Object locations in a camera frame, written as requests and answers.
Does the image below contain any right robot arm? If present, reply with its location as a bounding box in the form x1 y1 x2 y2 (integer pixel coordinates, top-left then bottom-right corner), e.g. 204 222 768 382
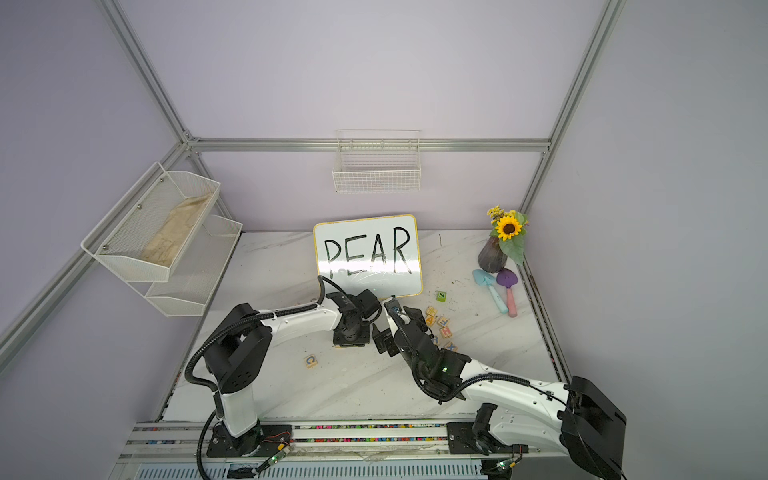
383 298 626 479

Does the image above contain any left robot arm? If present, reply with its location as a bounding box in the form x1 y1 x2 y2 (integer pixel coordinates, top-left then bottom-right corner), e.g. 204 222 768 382
183 275 383 439

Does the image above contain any wooden C letter block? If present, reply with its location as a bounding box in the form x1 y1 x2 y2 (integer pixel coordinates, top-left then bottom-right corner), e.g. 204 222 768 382
304 355 318 369

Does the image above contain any whiteboard with PEAR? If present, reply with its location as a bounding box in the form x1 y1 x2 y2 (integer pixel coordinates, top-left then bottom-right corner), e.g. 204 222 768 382
312 214 424 299

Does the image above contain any light blue toy shovel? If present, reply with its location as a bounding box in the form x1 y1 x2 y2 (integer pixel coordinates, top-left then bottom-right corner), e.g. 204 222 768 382
472 269 508 313

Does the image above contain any purple pink toy shovel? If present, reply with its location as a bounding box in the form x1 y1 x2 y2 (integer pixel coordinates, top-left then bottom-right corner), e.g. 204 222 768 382
496 268 518 318

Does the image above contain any dark glass vase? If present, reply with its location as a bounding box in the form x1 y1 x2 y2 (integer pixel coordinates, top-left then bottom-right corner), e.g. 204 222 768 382
477 236 508 274

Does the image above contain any sunflower bouquet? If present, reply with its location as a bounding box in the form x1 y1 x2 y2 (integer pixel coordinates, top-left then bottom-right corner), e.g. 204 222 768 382
487 206 529 266

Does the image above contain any beige cloth in shelf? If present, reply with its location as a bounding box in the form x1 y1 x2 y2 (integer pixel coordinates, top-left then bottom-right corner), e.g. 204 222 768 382
140 194 211 267

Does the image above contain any white two-tier mesh shelf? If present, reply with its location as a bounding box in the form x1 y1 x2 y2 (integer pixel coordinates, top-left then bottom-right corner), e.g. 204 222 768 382
81 163 242 317

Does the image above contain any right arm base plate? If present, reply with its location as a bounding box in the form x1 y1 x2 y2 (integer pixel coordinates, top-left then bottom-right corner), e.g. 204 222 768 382
446 422 529 456

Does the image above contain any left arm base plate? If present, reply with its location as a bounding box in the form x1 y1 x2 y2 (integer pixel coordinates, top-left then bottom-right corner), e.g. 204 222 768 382
205 422 293 458

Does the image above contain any white wire wall basket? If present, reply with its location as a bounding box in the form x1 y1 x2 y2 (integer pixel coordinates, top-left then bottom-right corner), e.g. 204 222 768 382
332 129 422 194

